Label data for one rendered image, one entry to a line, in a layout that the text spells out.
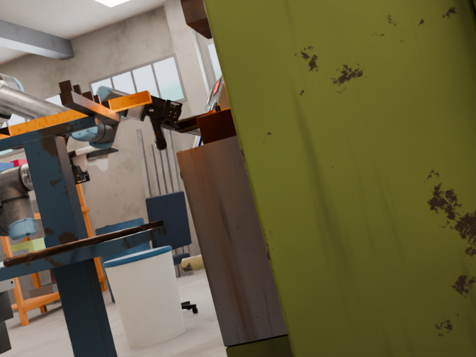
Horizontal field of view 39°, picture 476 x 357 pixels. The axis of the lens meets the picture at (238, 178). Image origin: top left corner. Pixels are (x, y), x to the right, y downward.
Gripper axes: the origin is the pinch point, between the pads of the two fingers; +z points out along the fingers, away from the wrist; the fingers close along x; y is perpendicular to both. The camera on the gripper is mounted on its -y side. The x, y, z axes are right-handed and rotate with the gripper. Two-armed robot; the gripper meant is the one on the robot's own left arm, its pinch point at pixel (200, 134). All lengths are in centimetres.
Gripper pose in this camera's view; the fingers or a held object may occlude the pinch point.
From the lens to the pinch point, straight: 216.1
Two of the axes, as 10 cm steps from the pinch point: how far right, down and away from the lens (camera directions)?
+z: 9.4, 2.8, 1.6
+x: -2.0, 0.8, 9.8
